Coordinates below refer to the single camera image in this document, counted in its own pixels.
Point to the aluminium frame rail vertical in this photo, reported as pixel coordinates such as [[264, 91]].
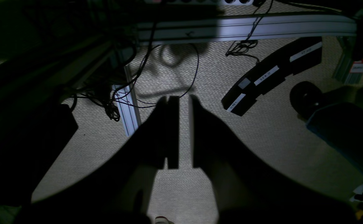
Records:
[[126, 101]]

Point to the aluminium frame rail horizontal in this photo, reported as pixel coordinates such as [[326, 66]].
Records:
[[235, 28]]

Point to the black chair caster wheel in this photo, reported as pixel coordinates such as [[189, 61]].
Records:
[[306, 98]]

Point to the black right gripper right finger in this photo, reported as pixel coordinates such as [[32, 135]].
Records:
[[249, 191]]

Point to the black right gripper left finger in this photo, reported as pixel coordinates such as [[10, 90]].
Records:
[[118, 192]]

